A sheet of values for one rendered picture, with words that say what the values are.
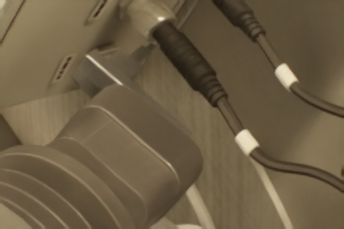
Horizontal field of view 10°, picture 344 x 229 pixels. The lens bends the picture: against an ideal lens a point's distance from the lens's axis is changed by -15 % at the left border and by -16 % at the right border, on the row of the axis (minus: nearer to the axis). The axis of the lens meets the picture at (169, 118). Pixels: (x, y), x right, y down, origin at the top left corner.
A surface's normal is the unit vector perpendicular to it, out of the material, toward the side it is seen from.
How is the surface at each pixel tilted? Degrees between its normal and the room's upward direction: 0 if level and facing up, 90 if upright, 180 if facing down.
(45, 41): 133
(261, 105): 90
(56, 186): 33
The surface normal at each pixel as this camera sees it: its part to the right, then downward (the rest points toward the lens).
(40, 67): 0.55, 0.72
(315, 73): -0.71, 0.15
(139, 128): 0.56, -0.69
